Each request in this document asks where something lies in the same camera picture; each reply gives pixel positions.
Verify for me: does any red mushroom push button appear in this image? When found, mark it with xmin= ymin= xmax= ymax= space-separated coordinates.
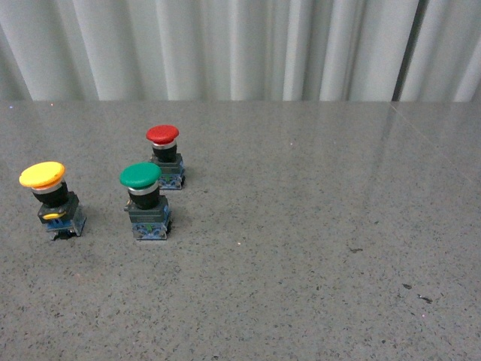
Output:
xmin=146 ymin=125 xmax=185 ymax=190

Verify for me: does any white pleated curtain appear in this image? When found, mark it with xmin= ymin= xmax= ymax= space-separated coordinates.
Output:
xmin=1 ymin=1 xmax=480 ymax=102

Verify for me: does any yellow mushroom push button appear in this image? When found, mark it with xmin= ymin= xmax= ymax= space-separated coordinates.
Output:
xmin=19 ymin=161 xmax=86 ymax=241

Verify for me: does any green mushroom push button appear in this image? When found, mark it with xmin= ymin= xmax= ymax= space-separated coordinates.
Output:
xmin=119 ymin=162 xmax=171 ymax=241

